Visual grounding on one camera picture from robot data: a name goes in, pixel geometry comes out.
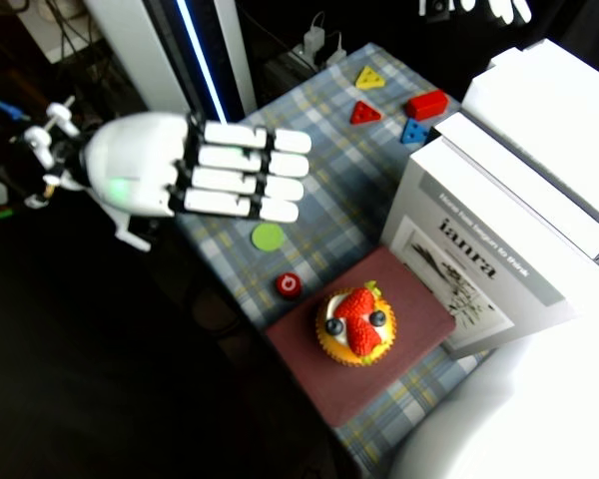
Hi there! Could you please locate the red triangle block with holes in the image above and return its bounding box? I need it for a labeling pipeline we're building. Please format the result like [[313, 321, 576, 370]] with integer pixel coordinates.
[[349, 100, 383, 126]]

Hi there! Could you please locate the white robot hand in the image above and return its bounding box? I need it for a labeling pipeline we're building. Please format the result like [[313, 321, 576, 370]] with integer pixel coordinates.
[[82, 110, 313, 252], [417, 0, 533, 25]]

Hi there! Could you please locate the white background box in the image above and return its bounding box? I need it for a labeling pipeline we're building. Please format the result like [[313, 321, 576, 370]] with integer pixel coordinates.
[[17, 0, 104, 64]]

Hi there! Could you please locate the white power adapter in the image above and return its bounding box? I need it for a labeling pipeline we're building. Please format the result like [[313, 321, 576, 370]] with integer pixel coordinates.
[[302, 25, 326, 57]]

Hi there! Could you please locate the red round button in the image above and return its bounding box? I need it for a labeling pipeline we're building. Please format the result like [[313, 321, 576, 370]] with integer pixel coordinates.
[[275, 271, 301, 300]]

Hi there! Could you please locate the yellow triangle block with holes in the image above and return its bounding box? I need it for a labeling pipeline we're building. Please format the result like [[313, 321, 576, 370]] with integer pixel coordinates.
[[354, 65, 386, 91]]

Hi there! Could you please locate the plaid tablecloth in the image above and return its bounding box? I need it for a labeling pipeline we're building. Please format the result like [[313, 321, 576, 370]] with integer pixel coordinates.
[[177, 42, 495, 479]]

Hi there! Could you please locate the cupcake with strawberries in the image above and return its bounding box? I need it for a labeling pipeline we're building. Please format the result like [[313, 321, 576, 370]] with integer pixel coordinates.
[[314, 279, 398, 368]]

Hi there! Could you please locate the grey power strip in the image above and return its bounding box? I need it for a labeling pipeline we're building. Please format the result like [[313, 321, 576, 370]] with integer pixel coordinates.
[[290, 42, 349, 71]]

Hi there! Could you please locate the green sandwich cookie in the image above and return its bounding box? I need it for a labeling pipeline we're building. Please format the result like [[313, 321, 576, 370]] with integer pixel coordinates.
[[251, 223, 286, 252]]

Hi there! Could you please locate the white ianra box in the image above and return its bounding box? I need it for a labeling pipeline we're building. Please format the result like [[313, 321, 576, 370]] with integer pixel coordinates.
[[378, 144, 578, 358]]

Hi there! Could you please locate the large white rounded shell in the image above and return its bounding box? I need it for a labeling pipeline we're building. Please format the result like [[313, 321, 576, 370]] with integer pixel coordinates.
[[386, 308, 599, 479]]

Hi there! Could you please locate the white column with blue light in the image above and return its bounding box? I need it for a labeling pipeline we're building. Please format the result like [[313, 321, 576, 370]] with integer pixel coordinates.
[[82, 0, 259, 125]]

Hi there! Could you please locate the red rectangular block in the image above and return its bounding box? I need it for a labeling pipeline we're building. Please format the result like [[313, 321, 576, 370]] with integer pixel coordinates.
[[405, 89, 449, 121]]

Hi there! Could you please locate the blue triangle block with holes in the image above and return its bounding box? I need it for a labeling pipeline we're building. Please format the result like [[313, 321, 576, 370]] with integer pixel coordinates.
[[400, 118, 429, 146]]

